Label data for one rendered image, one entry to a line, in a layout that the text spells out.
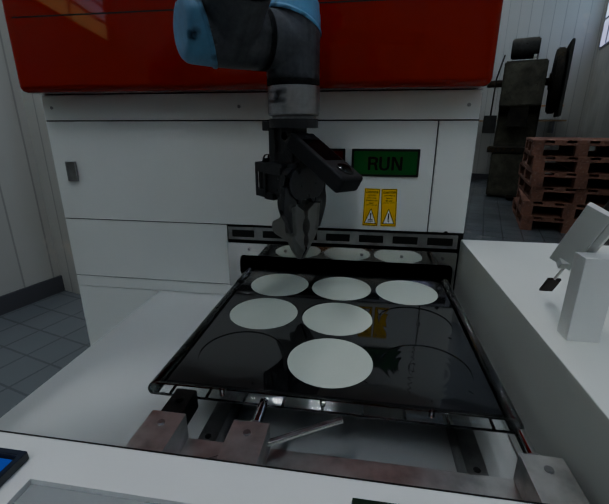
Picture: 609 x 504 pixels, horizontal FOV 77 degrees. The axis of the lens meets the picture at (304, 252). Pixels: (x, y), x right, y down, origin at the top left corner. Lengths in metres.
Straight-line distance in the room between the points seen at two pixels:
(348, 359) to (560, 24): 9.79
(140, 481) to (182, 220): 0.60
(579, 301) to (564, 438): 0.12
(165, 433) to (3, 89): 2.88
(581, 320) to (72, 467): 0.43
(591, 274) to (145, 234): 0.75
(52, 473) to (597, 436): 0.37
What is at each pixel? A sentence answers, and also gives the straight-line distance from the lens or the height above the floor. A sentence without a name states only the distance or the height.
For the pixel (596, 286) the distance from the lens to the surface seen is 0.44.
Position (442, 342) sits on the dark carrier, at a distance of 0.53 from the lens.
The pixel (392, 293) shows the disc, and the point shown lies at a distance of 0.65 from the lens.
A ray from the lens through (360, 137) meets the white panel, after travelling 0.71.
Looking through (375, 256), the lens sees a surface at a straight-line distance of 0.74.
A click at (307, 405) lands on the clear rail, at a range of 0.41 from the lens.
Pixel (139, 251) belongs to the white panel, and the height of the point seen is 0.91.
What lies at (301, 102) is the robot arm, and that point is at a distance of 0.56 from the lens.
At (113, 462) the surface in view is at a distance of 0.30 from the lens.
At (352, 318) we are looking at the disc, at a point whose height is 0.90.
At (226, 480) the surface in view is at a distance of 0.27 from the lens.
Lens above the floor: 1.16
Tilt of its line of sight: 18 degrees down
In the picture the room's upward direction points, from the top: straight up
